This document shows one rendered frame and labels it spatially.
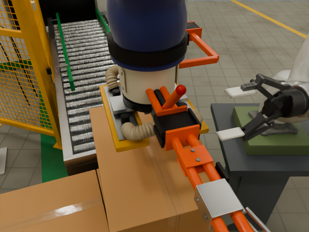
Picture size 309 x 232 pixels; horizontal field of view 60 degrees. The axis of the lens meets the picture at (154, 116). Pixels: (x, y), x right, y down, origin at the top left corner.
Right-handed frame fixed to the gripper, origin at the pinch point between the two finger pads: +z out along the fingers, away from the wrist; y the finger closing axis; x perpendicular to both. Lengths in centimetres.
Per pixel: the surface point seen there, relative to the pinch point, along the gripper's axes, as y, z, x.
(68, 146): 67, 48, 71
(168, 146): 3.2, 16.1, -3.0
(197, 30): 0, -15, 52
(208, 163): 0.5, 10.8, -12.2
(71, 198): 71, 49, 39
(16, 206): 71, 74, 42
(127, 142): 12.8, 23.6, 10.7
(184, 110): -0.3, 9.4, 4.7
